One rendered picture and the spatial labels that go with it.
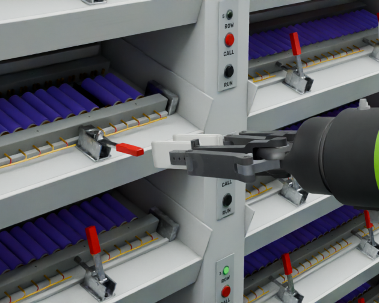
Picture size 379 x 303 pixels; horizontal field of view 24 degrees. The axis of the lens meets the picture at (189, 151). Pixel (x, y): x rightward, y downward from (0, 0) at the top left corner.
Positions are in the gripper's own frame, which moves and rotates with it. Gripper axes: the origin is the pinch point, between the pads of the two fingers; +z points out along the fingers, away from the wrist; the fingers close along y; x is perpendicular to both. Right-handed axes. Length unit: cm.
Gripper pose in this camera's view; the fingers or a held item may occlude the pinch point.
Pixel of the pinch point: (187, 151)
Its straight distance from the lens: 96.5
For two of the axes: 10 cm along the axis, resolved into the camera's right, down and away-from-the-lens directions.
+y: 6.6, -2.3, 7.1
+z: -7.4, -0.2, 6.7
